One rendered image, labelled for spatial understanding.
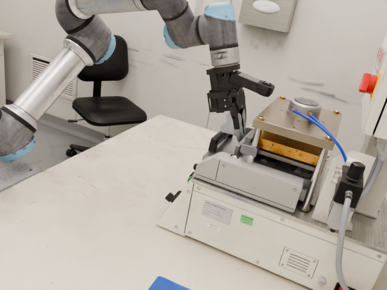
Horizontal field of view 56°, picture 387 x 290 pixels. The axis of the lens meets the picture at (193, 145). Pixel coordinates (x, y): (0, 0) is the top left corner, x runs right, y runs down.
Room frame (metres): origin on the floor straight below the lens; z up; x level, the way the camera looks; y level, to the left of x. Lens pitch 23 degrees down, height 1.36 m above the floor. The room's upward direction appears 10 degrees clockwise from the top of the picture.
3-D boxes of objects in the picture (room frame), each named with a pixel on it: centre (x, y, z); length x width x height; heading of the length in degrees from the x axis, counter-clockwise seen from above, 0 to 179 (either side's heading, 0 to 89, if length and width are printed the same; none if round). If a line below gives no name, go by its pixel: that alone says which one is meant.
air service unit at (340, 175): (0.62, -0.30, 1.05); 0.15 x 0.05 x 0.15; 160
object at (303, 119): (0.85, -0.28, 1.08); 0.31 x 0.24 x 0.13; 160
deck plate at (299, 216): (0.86, -0.29, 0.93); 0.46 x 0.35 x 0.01; 70
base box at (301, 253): (0.86, -0.24, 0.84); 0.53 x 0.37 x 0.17; 70
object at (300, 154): (0.87, -0.25, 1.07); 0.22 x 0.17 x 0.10; 160
